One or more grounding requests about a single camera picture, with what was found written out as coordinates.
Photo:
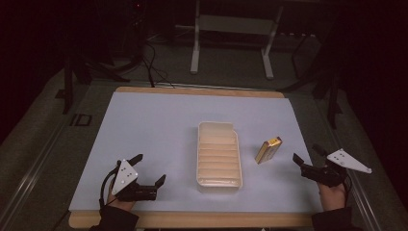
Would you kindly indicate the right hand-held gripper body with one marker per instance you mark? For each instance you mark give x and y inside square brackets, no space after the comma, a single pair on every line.
[324,174]

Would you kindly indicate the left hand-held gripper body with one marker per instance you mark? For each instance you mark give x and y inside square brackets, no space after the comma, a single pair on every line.
[125,175]

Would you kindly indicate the person's right hand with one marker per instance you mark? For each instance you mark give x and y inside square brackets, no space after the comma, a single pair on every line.
[332,197]

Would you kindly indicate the person's left hand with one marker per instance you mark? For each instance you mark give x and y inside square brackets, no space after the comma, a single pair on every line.
[116,200]

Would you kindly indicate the yellow wrapped packet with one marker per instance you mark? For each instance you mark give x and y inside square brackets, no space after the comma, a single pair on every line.
[268,150]

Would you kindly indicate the pale blue table mat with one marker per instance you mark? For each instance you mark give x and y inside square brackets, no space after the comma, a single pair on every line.
[166,134]

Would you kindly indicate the black tripod stand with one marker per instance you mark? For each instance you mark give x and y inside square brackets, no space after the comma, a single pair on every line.
[333,102]
[68,86]

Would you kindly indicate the white ribbed plastic tray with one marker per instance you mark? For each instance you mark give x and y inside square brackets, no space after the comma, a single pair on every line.
[219,157]

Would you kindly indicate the white metal stand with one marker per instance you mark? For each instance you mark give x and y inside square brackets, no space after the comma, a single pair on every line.
[195,48]

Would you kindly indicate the metal floor rail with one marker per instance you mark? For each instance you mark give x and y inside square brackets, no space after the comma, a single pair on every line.
[364,199]
[29,179]

